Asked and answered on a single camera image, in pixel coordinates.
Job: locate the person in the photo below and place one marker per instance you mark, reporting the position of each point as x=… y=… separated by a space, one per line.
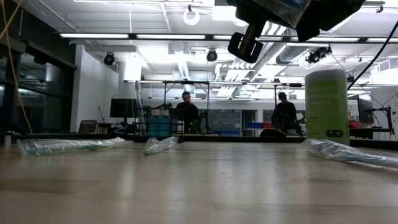
x=188 y=115
x=284 y=115

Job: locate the green disinfecting wipes canister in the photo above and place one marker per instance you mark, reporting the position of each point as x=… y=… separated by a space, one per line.
x=326 y=118

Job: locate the long ceiling light strip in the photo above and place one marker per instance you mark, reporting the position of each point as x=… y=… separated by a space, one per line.
x=335 y=39
x=93 y=35
x=171 y=36

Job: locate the dark chair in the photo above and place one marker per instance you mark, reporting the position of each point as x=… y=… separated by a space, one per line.
x=87 y=127

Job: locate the small grey post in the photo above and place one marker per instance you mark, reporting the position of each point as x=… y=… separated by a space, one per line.
x=7 y=140

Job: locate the blue toothbrush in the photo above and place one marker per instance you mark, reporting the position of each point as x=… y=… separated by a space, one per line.
x=280 y=12
x=342 y=154
x=138 y=99

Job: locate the black computer monitor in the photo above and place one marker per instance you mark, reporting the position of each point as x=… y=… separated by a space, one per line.
x=124 y=108

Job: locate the black ceiling spotlight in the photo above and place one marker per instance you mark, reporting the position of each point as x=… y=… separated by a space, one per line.
x=317 y=55
x=212 y=56
x=109 y=59

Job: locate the green toothbrush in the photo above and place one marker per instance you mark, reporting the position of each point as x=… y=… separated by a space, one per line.
x=46 y=149
x=158 y=146

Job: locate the black monitor on arm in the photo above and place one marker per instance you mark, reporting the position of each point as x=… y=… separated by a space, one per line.
x=365 y=110

